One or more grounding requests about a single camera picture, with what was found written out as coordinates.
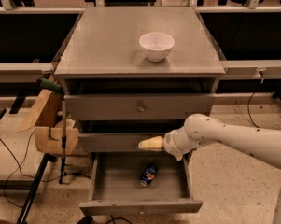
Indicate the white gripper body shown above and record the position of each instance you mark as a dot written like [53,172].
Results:
[172,144]

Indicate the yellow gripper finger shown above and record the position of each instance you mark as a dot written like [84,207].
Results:
[152,144]

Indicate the blue pepsi can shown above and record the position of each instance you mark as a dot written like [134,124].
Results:
[148,175]

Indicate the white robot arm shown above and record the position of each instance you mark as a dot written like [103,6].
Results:
[200,130]

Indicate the grey bottom drawer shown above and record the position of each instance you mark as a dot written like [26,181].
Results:
[116,189]

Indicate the grey drawer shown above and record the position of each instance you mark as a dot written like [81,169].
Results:
[137,106]
[117,142]
[116,189]

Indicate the grey top drawer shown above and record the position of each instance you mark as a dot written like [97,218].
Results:
[137,106]

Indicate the grey middle drawer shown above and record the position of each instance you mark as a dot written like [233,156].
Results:
[117,142]

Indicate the grey drawer cabinet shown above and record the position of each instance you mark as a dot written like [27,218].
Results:
[135,85]

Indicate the white ceramic bowl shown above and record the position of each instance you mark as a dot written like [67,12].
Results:
[156,46]

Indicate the black stand leg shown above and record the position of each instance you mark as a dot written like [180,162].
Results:
[32,192]

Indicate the brown cardboard box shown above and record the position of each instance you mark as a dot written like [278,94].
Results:
[45,119]

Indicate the green handled grabber stick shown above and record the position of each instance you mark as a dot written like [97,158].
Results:
[63,125]

